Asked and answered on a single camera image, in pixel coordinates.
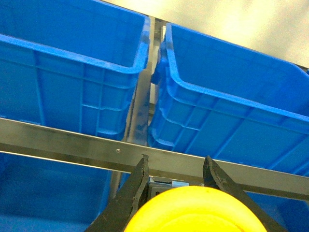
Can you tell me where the blue plastic crate left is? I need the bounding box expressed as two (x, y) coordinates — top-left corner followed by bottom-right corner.
(0, 0), (150, 140)

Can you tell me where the blue crate shelf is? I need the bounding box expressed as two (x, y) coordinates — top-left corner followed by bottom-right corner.
(247, 192), (309, 232)
(0, 153), (111, 232)

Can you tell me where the blue crate lower shelf left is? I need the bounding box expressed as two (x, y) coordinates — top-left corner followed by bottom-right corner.
(0, 153), (111, 232)

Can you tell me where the yellow mushroom push button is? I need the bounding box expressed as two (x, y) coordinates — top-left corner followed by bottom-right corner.
(125, 186), (266, 232)

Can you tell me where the blue plastic crate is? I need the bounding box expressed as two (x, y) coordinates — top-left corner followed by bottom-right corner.
(0, 0), (150, 140)
(148, 23), (309, 176)

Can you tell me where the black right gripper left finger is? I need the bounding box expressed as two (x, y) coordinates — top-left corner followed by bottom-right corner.
(88, 155), (149, 232)

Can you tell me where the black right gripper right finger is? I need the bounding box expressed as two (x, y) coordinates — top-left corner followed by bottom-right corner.
(202, 156), (287, 232)

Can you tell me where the metal roller rack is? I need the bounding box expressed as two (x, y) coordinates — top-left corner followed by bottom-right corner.
(0, 16), (309, 201)

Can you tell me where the blue crate lower shelf right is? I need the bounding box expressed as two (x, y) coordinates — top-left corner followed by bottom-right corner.
(247, 192), (309, 232)

